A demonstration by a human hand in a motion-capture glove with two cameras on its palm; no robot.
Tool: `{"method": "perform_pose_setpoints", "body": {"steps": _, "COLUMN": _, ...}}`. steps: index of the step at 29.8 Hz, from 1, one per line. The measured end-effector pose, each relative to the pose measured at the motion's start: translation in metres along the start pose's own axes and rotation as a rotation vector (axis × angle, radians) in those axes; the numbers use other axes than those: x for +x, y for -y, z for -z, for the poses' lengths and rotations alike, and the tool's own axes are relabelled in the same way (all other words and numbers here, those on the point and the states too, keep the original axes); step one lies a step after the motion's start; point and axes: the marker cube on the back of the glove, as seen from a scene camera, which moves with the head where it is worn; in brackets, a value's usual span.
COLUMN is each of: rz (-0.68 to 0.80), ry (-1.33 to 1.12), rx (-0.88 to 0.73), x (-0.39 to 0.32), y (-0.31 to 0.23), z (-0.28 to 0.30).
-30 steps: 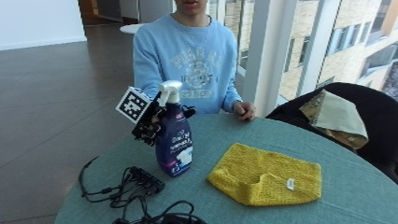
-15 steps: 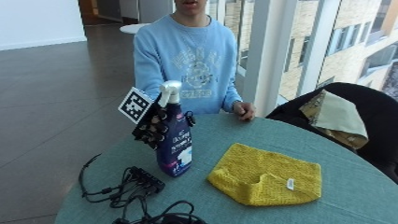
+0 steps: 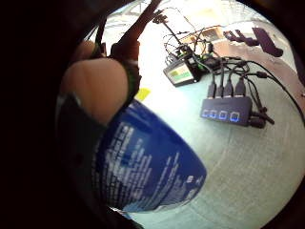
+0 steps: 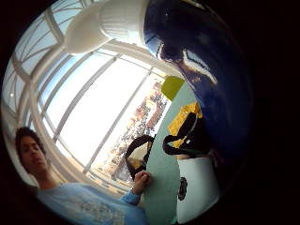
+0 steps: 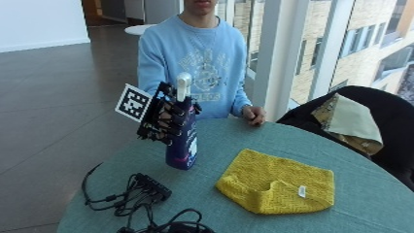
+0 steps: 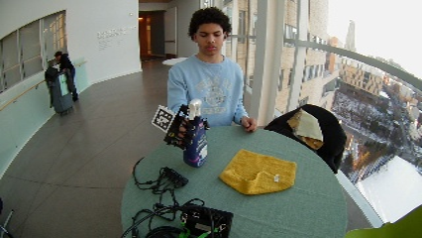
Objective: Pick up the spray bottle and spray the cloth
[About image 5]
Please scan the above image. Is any black cable bundle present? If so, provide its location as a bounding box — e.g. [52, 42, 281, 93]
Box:
[113, 181, 217, 233]

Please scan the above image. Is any white round table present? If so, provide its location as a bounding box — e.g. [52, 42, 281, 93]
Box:
[123, 23, 160, 36]

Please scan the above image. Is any thin black cable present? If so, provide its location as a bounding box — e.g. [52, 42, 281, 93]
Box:
[80, 162, 131, 212]

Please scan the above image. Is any white marker cube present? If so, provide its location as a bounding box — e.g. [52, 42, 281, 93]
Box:
[115, 83, 154, 123]

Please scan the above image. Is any black chair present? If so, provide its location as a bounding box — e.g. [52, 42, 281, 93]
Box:
[276, 84, 414, 192]

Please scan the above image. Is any the person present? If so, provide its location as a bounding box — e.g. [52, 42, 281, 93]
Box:
[136, 0, 268, 127]

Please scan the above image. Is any dark blue spray bottle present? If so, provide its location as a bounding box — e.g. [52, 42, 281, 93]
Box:
[164, 72, 201, 171]

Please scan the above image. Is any white window frame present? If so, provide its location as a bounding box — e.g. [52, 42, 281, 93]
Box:
[245, 0, 357, 122]

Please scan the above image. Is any green tablecloth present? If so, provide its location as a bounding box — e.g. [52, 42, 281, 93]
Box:
[56, 116, 414, 233]

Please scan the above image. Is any yellow knitted cloth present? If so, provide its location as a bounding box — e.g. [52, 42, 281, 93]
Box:
[214, 148, 337, 216]

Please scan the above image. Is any black usb hub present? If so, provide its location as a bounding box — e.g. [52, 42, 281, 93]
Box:
[135, 173, 173, 202]

